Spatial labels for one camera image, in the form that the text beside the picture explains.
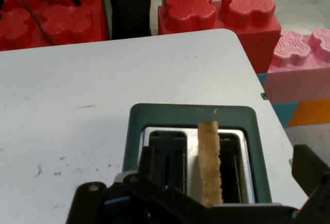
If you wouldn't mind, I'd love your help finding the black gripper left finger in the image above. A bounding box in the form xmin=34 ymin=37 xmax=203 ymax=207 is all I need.
xmin=65 ymin=145 xmax=212 ymax=224

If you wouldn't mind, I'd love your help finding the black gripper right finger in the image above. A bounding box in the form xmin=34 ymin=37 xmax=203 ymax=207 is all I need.
xmin=291 ymin=144 xmax=330 ymax=224

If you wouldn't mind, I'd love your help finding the dark green two-slot toaster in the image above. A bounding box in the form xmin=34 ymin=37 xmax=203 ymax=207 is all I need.
xmin=122 ymin=102 xmax=273 ymax=204

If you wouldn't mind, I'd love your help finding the teal and orange floor mat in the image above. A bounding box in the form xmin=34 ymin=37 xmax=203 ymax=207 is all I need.
xmin=256 ymin=73 xmax=330 ymax=128

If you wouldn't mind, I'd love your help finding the brown toast slice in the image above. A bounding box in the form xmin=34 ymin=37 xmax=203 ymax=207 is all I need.
xmin=197 ymin=120 xmax=224 ymax=208

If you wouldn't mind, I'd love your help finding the pink foam block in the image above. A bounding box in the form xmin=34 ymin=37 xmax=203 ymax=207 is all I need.
xmin=264 ymin=27 xmax=330 ymax=105

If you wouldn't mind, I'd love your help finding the large red foam block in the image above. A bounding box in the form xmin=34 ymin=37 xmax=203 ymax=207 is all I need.
xmin=0 ymin=0 xmax=109 ymax=52

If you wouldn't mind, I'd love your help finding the black upright object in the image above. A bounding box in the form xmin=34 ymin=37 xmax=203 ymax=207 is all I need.
xmin=103 ymin=0 xmax=153 ymax=40

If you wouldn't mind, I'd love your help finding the thin black tripod cable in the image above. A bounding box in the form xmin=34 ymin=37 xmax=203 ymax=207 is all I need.
xmin=14 ymin=0 xmax=56 ymax=46

